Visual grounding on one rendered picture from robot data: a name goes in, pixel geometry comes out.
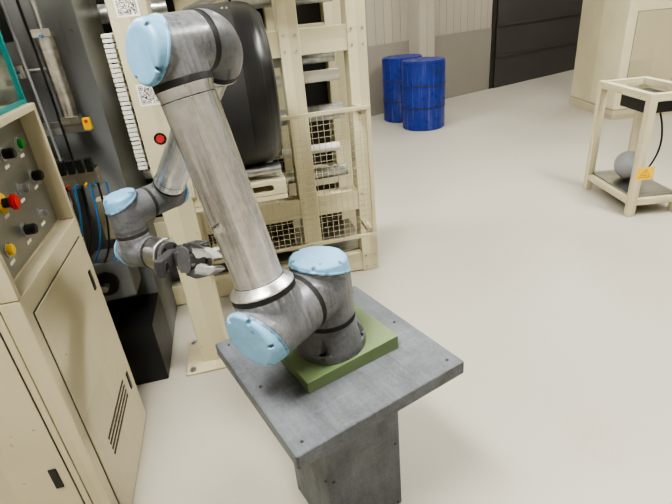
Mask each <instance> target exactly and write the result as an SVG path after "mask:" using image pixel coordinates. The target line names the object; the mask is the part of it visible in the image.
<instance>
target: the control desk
mask: <svg viewBox="0 0 672 504"><path fill-rule="evenodd" d="M145 421H146V411H145V409H144V406H143V403H142V400H141V397H140V395H139V392H138V389H137V386H136V384H135V381H134V378H133V375H132V373H131V370H130V367H129V364H128V361H127V359H126V356H125V353H124V350H123V348H122V345H121V342H120V339H119V337H118V334H117V331H116V328H115V326H114V323H113V320H112V317H111V314H110V312H109V309H108V306H107V303H106V301H105V298H104V295H103V292H102V290H101V287H100V284H99V281H98V278H97V276H96V273H95V270H94V267H93V265H92V262H91V259H90V256H89V254H88V251H87V248H86V245H85V242H84V240H83V237H82V234H81V231H80V229H79V226H78V223H77V220H76V218H75V214H74V211H73V209H72V206H71V203H70V200H69V197H68V195H67V192H66V189H65V186H64V184H63V181H62V178H61V175H60V173H59V170H58V167H57V164H56V161H55V159H54V156H53V153H52V150H51V148H50V145H49V142H48V139H47V137H46V134H45V131H44V128H43V125H42V123H41V120H40V117H39V114H38V112H37V109H36V106H35V103H25V104H23V105H21V106H19V107H17V108H15V109H13V110H11V111H9V112H7V113H5V114H3V115H0V504H132V503H133V497H134V490H135V484H136V478H137V471H138V465H139V459H140V452H141V446H142V440H143V433H144V427H145Z"/></svg>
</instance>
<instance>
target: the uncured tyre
mask: <svg viewBox="0 0 672 504"><path fill-rule="evenodd" d="M223 6H228V7H229V9H222V10H220V9H219V7H223ZM195 8H203V9H209V10H212V11H214V12H216V13H218V14H220V15H221V16H223V17H224V18H225V19H226V20H228V21H229V22H230V24H231V25H232V26H233V27H234V29H235V31H236V32H237V34H238V36H239V39H240V41H241V44H242V49H243V64H242V69H241V72H240V74H239V76H238V79H237V80H236V82H235V83H233V84H231V85H227V87H226V89H225V91H224V94H223V96H222V99H221V104H222V107H223V110H224V112H225V115H226V118H227V121H228V123H229V126H230V129H231V132H232V134H233V137H234V140H235V142H236V145H237V148H238V151H239V153H240V156H241V159H242V162H243V164H244V167H245V166H252V165H259V164H265V163H270V162H272V161H273V160H274V159H275V158H276V156H277V155H278V154H279V153H280V151H281V115H280V105H279V97H278V89H277V83H276V76H275V70H274V65H273V59H272V54H271V50H270V45H269V41H268V37H267V34H266V30H265V27H264V24H263V20H262V17H261V15H260V13H259V12H258V11H257V10H256V9H254V8H253V7H252V6H251V5H249V4H248V3H247V2H242V1H230V2H220V3H209V4H199V5H190V6H188V7H186V8H183V9H182V10H181V11H183V10H191V9H195Z"/></svg>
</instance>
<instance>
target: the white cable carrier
mask: <svg viewBox="0 0 672 504"><path fill-rule="evenodd" d="M100 35H101V38H102V39H103V38H105V39H104V40H102V42H103V43H106V44H105V45H104V48H108V49H106V50H105V52H106V54H107V53H109V54H107V55H106V56H107V59H109V58H110V60H108V63H112V64H110V65H109V66H110V68H113V69H111V73H114V74H112V77H113V78H115V79H113V81H114V83H117V84H115V87H118V88H116V91H117V92H119V93H117V95H118V97H119V98H118V99H119V101H120V105H121V106H123V107H121V109H122V110H124V111H123V112H122V113H123V115H125V116H124V119H125V123H126V124H127V125H126V126H127V128H129V129H127V130H128V133H129V137H131V138H130V140H131V141H132V142H131V144H132V145H133V146H132V148H133V150H134V151H133V152H134V154H135V158H137V159H136V161H137V162H138V163H137V165H138V166H139V167H138V169H139V170H145V169H148V167H149V163H148V159H146V158H147V156H146V155H145V154H146V152H145V148H144V145H143V142H142V138H141V134H140V130H138V129H139V126H137V125H138V122H137V121H136V120H137V119H136V117H135V116H136V115H135V113H133V112H135V111H134V108H132V107H133V104H132V100H129V99H131V97H130V95H128V94H130V93H129V90H128V86H125V85H127V82H126V81H125V80H126V78H125V75H124V72H122V71H123V67H120V66H122V64H121V60H120V57H119V53H116V52H118V49H117V48H114V47H117V45H116V43H112V42H115V38H114V34H113V33H106V34H100ZM108 43H109V44H108ZM117 57H118V58H117ZM118 62H120V63H118ZM123 76H124V77H123ZM121 101H122V102H121ZM141 142H142V143H141Z"/></svg>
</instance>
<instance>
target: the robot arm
mask: <svg viewBox="0 0 672 504"><path fill-rule="evenodd" d="M125 49H126V56H127V61H128V64H129V67H130V69H131V71H132V73H133V75H134V77H135V78H136V79H138V82H140V83H141V84H142V85H145V86H148V87H152V88H153V91H154V93H155V96H156V97H157V98H158V99H159V102H160V104H161V107H162V109H163V112H164V114H165V116H166V119H167V121H168V124H169V126H170V132H169V135H168V139H167V142H166V145H165V148H164V151H163V154H162V157H161V160H160V163H159V166H158V169H157V172H156V174H155V176H154V178H153V182H152V183H151V184H149V185H146V186H144V187H141V188H139V189H136V190H135V189H134V188H123V189H119V190H118V191H114V192H112V193H110V194H108V195H107V196H106V197H105V198H104V199H103V206H104V209H105V214H106V215H107V217H108V219H109V222H110V225H111V227H112V230H113V232H114V235H115V237H116V241H115V244H114V253H115V256H116V258H117V259H118V260H119V261H120V262H121V263H123V264H126V265H129V266H133V267H137V266H138V267H145V268H152V269H155V273H156V277H157V278H165V277H166V276H167V275H168V274H169V273H170V272H172V271H173V270H174V269H175V268H176V267H177V268H178V270H180V272H181V273H186V276H190V277H192V278H195V279H199V278H203V277H207V276H210V275H214V274H217V273H220V272H222V271H223V270H224V269H225V267H224V266H221V265H218V266H213V265H212V259H214V260H215V259H224V261H225V264H226V266H227V269H228V271H229V273H230V276H231V278H232V281H233V283H234V288H233V290H232V292H231V294H230V300H231V302H232V305H233V307H234V310H235V312H233V313H231V314H230V315H229V317H228V318H227V320H226V330H227V333H228V335H229V337H230V338H231V339H232V342H233V344H234V345H235V347H236V348H237V349H238V350H239V351H240V352H241V353H242V354H243V355H244V356H245V357H247V358H248V359H250V360H251V361H253V362H254V363H256V364H259V365H262V366H272V365H275V364H276V363H278V362H279V361H281V360H282V359H283V358H286V357H287V356H288V355H289V354H290V353H291V352H292V351H293V350H294V349H295V348H297V351H298V353H299V355H300V356H301V357H302V358H303V359H305V360H306V361H308V362H311V363H314V364H319V365H333V364H339V363H342V362H345V361H348V360H350V359H352V358H353V357H355V356H356V355H357V354H359V353H360V352H361V350H362V349H363V347H364V345H365V342H366V336H365V330H364V327H363V325H362V324H361V322H360V320H359V319H358V317H357V315H356V314H355V306H354V297H353V288H352V280H351V271H350V270H351V267H350V266H349V261H348V257H347V255H346V253H344V252H343V251H342V250H340V249H338V248H335V247H330V246H312V247H306V248H303V249H300V250H299V251H296V252H294V253H293V254H292V255H291V256H290V257H289V263H288V266H289V269H290V271H287V270H285V269H283V268H282V267H281V265H280V263H279V260H278V257H277V254H276V252H275V249H274V246H273V243H272V241H271V238H270V235H269V233H268V230H267V227H266V224H265V222H264V219H263V216H262V213H261V211H260V208H259V205H258V203H257V200H256V197H255V194H254V192H253V189H252V186H251V183H250V181H249V178H248V175H247V172H246V170H245V167H244V164H243V162H242V159H241V156H240V153H239V151H238V148H237V145H236V142H235V140H234V137H233V134H232V132H231V129H230V126H229V123H228V121H227V118H226V115H225V112H224V110H223V107H222V104H221V99H222V96H223V94H224V91H225V89H226V87H227V85H231V84H233V83H235V82H236V80H237V79H238V76H239V74H240V72H241V69H242V64H243V49H242V44H241V41H240V39H239V36H238V34H237V32H236V31H235V29H234V27H233V26H232V25H231V24H230V22H229V21H228V20H226V19H225V18H224V17H223V16H221V15H220V14H218V13H216V12H214V11H212V10H209V9H203V8H195V9H191V10H183V11H176V12H168V13H152V14H150V15H147V16H142V17H138V18H136V19H135V20H133V21H132V23H131V24H130V26H129V28H128V30H127V33H126V40H125ZM189 177H190V178H191V180H192V183H193V185H194V188H195V190H196V193H197V195H198V197H199V200H200V202H201V205H202V207H203V210H204V212H205V215H206V217H207V220H208V222H209V224H210V227H211V229H212V232H213V234H214V237H215V239H216V242H217V244H218V246H219V247H215V248H210V245H206V243H209V242H210V241H203V240H194V241H190V242H187V243H183V244H180V245H177V244H176V243H175V242H174V241H173V240H172V239H170V238H164V237H154V236H151V233H150V231H149V228H148V225H147V222H146V221H147V220H149V219H152V218H154V217H155V216H158V215H160V214H162V213H164V212H166V211H169V210H171V209H173V208H175V207H179V206H181V205H182V204H184V203H185V202H186V201H187V200H188V198H189V187H188V185H187V181H188V179H189ZM219 250H220V251H221V254H220V253H219V252H218V251H219ZM211 258H212V259H211Z"/></svg>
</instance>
